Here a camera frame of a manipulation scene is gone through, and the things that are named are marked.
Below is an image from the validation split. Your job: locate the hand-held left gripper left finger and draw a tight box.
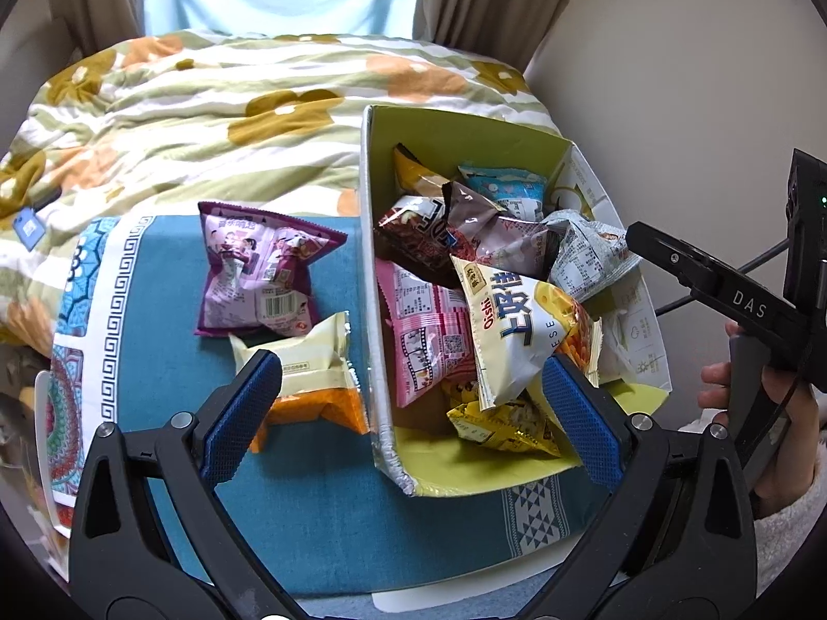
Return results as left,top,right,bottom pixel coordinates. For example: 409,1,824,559
68,349,304,620

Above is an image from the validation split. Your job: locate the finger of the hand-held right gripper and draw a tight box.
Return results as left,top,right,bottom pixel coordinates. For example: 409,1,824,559
625,221,721,301

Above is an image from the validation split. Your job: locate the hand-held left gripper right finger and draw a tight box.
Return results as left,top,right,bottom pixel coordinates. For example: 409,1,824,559
510,352,757,620

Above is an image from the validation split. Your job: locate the grey printed snack packet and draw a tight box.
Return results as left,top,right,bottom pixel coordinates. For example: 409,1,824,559
546,208,642,303

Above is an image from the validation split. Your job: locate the yellow and white snack packet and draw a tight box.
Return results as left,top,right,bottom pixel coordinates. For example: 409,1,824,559
449,255,605,411

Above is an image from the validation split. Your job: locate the pink striped snack packet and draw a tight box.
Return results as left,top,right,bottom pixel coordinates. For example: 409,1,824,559
375,257,479,409

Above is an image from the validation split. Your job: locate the green cardboard box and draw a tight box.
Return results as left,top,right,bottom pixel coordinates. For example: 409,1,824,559
360,103,673,498

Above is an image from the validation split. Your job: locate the person's right forearm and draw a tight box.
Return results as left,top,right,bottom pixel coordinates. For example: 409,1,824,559
753,439,827,601

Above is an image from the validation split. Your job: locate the person's right hand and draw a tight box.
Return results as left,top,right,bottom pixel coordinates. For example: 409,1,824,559
699,321,827,519

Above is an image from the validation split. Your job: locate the cream and orange snack packet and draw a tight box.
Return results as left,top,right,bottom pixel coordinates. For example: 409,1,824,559
229,311,369,454

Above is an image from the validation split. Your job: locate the teal patterned cloth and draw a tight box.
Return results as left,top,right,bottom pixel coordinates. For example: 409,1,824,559
35,213,621,601

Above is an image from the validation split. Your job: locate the purple snack packet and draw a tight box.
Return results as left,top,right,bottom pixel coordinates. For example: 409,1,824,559
195,201,348,338

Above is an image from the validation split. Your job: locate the brown and pink snack packet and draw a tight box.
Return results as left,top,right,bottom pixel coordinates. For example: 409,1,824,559
442,181,563,285

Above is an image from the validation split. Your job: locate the light blue snack packet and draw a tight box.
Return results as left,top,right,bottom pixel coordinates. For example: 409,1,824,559
457,164,547,224

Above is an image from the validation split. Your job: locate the dark brown snack packet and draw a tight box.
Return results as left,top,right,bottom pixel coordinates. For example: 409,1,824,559
373,195,466,288

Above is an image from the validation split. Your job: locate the yellow and black snack packet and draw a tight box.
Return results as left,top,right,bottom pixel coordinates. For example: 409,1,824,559
393,144,456,204

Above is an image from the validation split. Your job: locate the floral blanket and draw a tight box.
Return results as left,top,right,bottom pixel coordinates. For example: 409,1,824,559
0,29,563,350

